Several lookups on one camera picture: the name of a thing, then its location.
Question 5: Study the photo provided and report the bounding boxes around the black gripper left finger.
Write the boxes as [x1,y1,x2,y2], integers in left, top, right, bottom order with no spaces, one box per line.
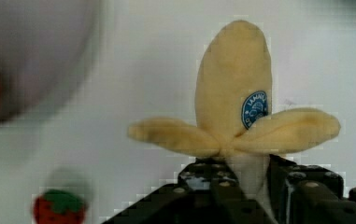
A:
[102,159,277,224]

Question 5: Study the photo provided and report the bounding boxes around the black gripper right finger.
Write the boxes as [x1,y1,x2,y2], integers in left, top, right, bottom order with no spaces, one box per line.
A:
[267,155,356,224]

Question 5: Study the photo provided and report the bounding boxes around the yellow plush banana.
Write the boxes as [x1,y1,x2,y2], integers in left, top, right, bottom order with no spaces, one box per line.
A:
[128,21,340,211]

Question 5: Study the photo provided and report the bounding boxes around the small red strawberry toy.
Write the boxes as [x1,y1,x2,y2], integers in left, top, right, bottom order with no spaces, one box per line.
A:
[33,189,87,224]

